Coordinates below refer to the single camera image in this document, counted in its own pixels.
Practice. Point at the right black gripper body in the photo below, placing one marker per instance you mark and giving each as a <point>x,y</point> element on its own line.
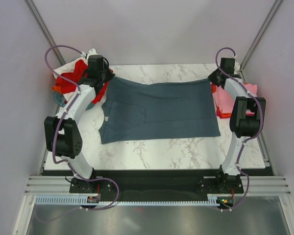
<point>213,77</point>

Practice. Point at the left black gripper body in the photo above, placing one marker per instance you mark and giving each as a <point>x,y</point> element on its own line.
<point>106,74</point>

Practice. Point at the grey-blue t shirt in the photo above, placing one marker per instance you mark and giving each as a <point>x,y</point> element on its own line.
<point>135,111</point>

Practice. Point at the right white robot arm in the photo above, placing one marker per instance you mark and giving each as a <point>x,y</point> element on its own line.
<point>247,117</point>

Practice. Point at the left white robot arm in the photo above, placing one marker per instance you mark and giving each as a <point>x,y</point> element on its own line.
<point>63,138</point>

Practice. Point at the white t shirt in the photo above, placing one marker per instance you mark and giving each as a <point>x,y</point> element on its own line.
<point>66,68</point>

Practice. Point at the folded pink t shirt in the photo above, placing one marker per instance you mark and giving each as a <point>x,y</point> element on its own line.
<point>225,100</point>

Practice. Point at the teal laundry basket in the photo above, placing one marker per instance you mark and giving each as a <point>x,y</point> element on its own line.
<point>61,101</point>

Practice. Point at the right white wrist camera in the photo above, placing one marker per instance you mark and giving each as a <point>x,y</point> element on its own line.
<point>237,65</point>

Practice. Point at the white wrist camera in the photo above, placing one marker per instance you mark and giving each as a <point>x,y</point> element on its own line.
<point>237,65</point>
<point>89,53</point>

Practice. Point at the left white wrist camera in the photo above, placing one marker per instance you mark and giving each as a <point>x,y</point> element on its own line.
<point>89,53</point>

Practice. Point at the left aluminium frame post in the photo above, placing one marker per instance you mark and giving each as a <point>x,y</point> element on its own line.
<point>40,22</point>

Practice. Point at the aluminium frame post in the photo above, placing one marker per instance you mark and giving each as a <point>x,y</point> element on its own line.
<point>261,32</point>
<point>40,22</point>

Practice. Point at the right aluminium frame post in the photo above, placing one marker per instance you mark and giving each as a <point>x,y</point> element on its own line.
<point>261,32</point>

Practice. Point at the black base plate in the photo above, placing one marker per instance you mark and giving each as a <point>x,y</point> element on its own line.
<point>158,185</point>

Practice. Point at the aluminium rail profile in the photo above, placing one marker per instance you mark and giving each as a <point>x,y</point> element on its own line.
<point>57,185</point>

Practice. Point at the white slotted cable duct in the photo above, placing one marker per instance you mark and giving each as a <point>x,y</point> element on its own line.
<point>78,200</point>

